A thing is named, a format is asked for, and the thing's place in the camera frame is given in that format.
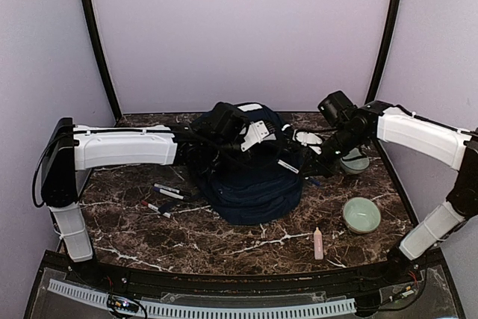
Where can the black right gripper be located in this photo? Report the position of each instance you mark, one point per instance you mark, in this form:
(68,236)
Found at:
(313,171)

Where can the blue pen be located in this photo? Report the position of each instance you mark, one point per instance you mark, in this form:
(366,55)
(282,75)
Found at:
(296,171)

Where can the navy blue student backpack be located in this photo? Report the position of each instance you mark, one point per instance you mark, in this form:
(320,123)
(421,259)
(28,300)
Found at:
(244,188)

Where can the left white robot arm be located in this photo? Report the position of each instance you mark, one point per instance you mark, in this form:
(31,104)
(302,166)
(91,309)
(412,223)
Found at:
(73,148)

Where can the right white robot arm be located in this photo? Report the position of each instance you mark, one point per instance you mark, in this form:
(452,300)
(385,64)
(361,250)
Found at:
(455,147)

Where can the far green ceramic bowl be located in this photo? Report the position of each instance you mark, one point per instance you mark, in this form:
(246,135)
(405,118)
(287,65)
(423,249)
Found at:
(355,162)

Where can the green ceramic bowl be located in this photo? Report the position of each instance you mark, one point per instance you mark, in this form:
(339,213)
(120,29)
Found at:
(361,215)
(355,162)

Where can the near green ceramic bowl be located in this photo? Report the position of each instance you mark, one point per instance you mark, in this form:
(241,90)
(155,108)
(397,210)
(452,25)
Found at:
(361,215)

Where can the pink highlighter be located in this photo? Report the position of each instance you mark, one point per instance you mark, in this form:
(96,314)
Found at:
(318,244)

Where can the blue cap marker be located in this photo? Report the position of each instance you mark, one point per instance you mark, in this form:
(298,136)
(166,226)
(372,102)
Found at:
(168,191)

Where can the red cap marker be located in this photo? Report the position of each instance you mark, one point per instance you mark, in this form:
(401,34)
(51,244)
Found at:
(156,209)

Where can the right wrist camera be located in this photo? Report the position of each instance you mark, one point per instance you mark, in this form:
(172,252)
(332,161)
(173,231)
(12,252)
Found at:
(309,140)

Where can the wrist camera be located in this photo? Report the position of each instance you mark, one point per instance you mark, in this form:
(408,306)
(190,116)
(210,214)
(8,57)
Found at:
(256,133)
(309,140)

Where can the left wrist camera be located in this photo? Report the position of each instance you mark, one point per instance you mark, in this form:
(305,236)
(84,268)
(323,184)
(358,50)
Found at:
(256,133)

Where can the right black frame post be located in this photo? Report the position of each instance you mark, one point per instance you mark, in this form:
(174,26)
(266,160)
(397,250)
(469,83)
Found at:
(382,56)

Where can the black frame post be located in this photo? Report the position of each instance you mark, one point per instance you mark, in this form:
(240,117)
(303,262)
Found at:
(382,56)
(96,43)

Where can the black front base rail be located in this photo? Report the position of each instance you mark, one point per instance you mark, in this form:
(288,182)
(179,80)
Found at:
(125,274)

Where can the left black frame post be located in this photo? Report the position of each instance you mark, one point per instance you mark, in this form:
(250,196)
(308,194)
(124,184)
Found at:
(96,43)

